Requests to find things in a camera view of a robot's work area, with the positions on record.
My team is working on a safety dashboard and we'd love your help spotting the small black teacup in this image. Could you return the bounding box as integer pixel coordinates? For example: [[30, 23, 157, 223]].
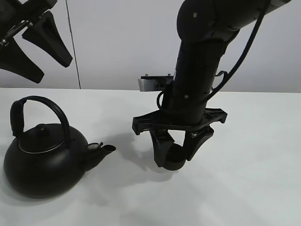
[[163, 144, 186, 171]]

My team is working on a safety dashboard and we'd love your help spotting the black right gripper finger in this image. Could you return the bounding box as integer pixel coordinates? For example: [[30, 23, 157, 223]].
[[150, 129, 174, 167], [183, 126, 214, 161]]

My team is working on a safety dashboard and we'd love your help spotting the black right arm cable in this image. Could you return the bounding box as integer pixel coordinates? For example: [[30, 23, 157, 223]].
[[210, 9, 265, 98]]

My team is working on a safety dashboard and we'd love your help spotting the black teapot with handle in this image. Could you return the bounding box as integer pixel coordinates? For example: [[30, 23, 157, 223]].
[[3, 96, 116, 199]]

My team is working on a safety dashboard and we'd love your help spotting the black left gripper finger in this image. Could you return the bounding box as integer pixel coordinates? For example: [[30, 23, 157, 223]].
[[0, 38, 44, 83], [22, 11, 72, 68]]

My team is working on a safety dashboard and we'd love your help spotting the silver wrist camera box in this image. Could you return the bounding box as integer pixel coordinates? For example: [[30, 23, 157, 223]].
[[138, 74, 174, 92]]

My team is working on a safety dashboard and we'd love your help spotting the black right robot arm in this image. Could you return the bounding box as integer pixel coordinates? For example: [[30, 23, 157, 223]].
[[132, 0, 286, 171]]

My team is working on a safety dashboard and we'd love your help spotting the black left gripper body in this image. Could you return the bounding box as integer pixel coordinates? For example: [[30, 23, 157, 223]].
[[0, 0, 57, 46]]

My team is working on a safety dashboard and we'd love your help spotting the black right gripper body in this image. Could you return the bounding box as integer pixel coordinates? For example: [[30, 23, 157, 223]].
[[132, 90, 228, 135]]

